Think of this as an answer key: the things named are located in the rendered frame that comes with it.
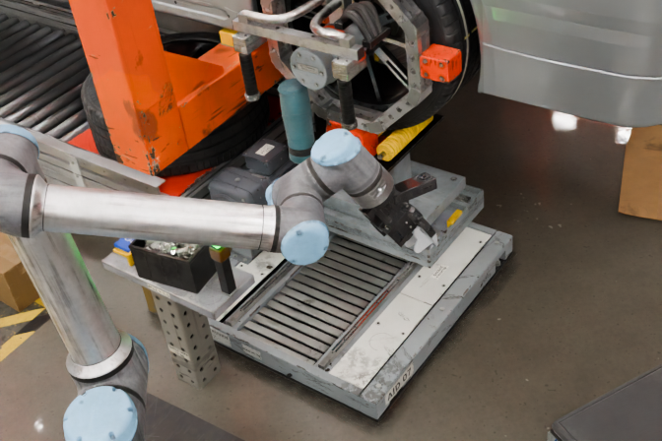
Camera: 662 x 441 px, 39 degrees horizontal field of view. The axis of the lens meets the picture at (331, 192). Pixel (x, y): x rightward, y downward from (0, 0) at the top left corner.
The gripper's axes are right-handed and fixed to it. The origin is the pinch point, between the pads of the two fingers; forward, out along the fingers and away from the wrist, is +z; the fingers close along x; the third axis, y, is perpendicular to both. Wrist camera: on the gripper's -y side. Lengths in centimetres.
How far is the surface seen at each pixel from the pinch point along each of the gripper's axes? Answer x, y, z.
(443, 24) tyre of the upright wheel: -52, -51, -2
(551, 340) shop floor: -33, -11, 90
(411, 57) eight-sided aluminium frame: -55, -40, 0
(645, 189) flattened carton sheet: -67, -80, 118
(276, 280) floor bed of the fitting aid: -98, 30, 44
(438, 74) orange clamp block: -48, -40, 5
